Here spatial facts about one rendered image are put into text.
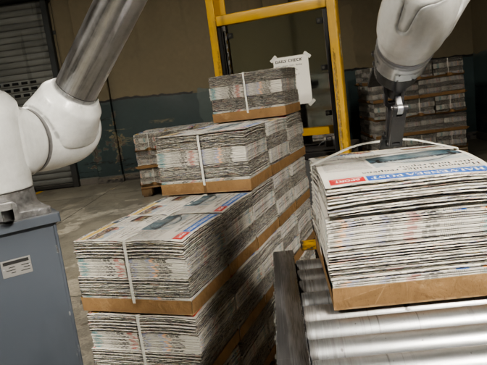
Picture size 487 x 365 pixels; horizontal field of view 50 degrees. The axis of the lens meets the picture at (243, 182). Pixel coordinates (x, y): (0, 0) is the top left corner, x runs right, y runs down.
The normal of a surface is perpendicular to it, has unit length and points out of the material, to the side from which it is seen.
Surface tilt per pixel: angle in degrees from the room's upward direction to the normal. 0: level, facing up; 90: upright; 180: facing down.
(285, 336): 0
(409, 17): 124
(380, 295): 97
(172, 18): 90
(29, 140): 88
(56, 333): 90
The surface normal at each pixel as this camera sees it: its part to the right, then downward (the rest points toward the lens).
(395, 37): -0.65, 0.72
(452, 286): -0.03, 0.29
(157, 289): -0.34, 0.21
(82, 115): 0.72, 0.09
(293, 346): -0.13, -0.98
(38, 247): 0.53, 0.08
